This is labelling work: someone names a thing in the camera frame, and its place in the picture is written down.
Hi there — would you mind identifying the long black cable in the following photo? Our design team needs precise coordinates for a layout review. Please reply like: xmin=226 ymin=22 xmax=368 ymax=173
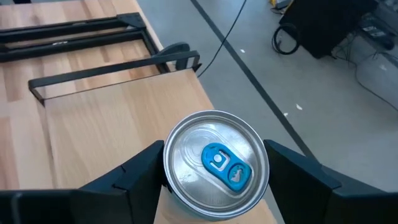
xmin=197 ymin=0 xmax=248 ymax=78

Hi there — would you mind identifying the black table clamp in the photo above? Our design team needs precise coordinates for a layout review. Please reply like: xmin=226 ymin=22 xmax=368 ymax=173
xmin=152 ymin=42 xmax=191 ymax=71

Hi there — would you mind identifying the coiled black cable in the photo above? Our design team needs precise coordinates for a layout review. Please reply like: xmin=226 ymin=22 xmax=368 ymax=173
xmin=272 ymin=22 xmax=302 ymax=56

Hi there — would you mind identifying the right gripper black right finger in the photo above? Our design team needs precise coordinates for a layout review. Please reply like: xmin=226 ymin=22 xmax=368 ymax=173
xmin=264 ymin=139 xmax=398 ymax=224

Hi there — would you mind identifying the blue silver Red Bull can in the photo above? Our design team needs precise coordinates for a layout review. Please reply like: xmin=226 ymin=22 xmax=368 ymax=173
xmin=162 ymin=110 xmax=271 ymax=222

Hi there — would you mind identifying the wooden shelf black metal frame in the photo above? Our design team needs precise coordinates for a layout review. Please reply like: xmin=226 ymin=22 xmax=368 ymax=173
xmin=27 ymin=50 xmax=277 ymax=224

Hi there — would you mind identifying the black equipment box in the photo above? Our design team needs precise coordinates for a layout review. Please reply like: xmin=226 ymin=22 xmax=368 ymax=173
xmin=278 ymin=0 xmax=379 ymax=60

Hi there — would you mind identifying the black power strip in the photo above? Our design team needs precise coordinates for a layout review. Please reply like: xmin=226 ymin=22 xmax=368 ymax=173
xmin=359 ymin=12 xmax=396 ymax=51

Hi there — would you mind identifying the black aluminium table frame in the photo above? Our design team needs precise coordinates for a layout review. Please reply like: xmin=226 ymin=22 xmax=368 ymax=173
xmin=0 ymin=12 xmax=170 ymax=74

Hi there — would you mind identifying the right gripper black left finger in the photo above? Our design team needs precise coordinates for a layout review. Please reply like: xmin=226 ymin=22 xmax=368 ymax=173
xmin=70 ymin=140 xmax=165 ymax=224

